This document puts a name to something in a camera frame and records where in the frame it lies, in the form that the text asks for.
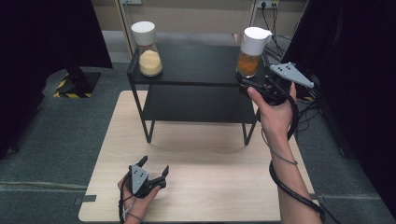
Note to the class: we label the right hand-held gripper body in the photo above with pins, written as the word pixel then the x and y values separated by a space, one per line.
pixel 289 74

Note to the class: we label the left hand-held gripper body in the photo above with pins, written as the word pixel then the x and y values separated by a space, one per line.
pixel 138 180

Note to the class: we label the glass bottle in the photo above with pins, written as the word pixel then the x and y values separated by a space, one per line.
pixel 249 62

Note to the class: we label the black two-tier metal rack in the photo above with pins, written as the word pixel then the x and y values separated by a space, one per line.
pixel 199 62

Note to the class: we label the glass jar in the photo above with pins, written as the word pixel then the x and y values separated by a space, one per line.
pixel 150 62

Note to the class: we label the person's left hand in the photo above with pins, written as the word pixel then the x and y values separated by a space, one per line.
pixel 135 207

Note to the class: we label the person's right hand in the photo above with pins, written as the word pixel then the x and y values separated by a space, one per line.
pixel 275 119

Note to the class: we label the dark tape strip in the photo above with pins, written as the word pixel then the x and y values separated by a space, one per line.
pixel 318 199
pixel 87 199

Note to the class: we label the black curtain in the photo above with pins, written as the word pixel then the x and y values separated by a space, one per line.
pixel 358 62
pixel 46 46

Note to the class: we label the white frame post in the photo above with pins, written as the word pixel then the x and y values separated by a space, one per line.
pixel 252 15
pixel 124 21

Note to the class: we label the white wall power outlet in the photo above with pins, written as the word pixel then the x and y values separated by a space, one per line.
pixel 267 3

